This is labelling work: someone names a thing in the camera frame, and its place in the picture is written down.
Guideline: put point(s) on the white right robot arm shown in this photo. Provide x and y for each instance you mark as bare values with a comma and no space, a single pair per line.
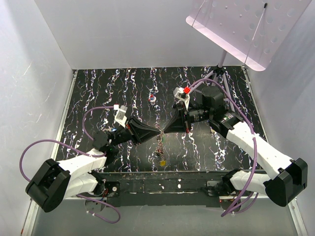
284,177

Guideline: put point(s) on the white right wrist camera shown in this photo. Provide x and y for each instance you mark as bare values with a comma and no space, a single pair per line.
182,95

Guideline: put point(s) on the black base board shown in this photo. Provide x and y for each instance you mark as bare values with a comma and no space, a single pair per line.
187,188

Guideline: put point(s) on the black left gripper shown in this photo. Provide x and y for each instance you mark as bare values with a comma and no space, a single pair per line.
141,132

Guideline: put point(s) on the lilac music stand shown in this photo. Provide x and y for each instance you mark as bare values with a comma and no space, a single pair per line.
275,39

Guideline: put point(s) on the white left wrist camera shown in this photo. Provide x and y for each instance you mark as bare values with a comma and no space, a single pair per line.
120,115

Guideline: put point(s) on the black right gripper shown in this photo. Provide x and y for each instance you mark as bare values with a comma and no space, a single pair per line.
177,124

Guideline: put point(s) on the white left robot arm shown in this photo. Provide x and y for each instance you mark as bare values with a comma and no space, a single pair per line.
56,181

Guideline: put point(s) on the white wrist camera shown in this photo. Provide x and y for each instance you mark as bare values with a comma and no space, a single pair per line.
182,95
120,115

